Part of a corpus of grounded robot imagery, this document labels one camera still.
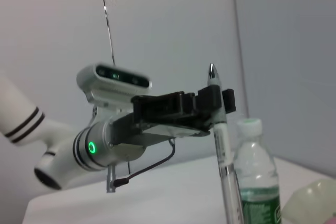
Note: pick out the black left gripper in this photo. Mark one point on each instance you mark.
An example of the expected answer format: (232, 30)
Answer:
(131, 134)

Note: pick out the green glass fruit plate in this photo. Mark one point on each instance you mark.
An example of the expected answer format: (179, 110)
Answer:
(309, 200)

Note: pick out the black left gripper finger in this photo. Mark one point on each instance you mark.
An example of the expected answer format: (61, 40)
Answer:
(229, 100)

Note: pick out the clear water bottle green label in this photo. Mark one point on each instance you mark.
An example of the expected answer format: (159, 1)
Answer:
(257, 161)

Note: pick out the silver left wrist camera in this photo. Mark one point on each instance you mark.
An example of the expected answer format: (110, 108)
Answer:
(113, 85)

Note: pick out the silver ballpoint pen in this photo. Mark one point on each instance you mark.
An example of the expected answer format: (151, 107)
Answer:
(224, 150)

